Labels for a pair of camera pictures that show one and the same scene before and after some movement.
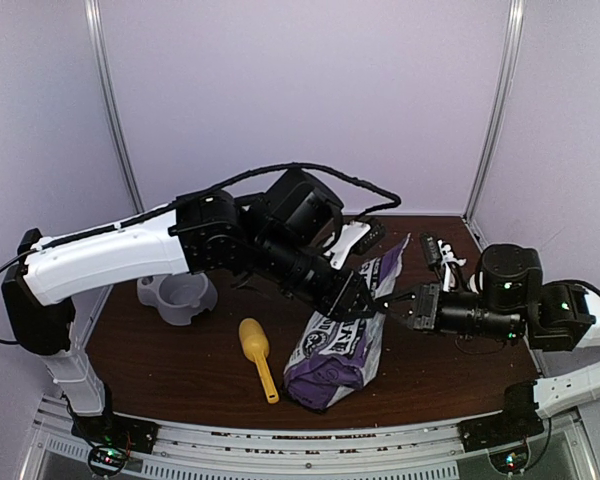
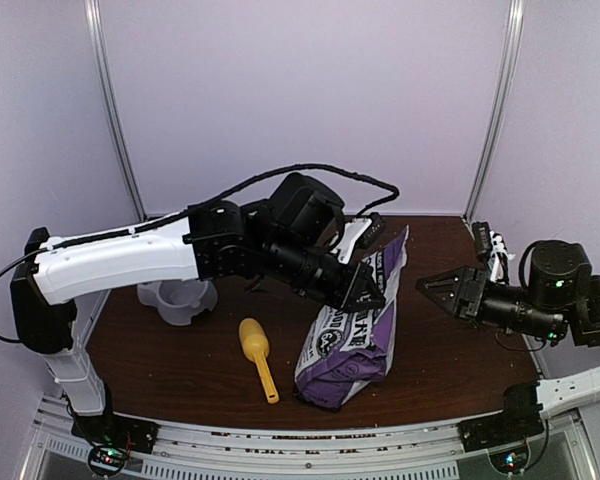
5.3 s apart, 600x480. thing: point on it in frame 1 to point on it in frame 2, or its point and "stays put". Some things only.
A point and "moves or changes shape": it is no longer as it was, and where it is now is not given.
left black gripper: [342, 309] to [360, 273]
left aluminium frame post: [100, 58] stays put
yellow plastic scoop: [255, 343] stays put
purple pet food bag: [330, 356] moves or changes shape
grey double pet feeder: [178, 297] stays put
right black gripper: [427, 307] to [467, 290]
